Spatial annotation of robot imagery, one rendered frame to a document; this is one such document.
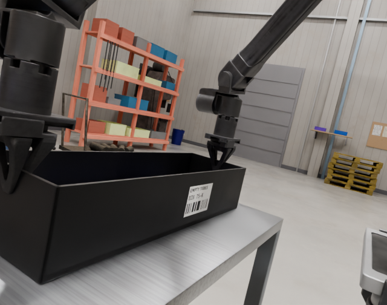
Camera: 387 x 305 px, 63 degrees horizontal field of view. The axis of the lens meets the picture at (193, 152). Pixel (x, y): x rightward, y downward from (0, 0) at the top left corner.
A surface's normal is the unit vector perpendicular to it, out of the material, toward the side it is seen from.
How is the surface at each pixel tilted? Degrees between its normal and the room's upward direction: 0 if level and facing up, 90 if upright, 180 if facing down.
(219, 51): 90
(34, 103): 90
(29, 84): 90
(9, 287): 0
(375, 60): 90
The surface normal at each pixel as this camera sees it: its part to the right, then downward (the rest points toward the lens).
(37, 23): 0.40, 0.18
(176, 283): 0.21, -0.97
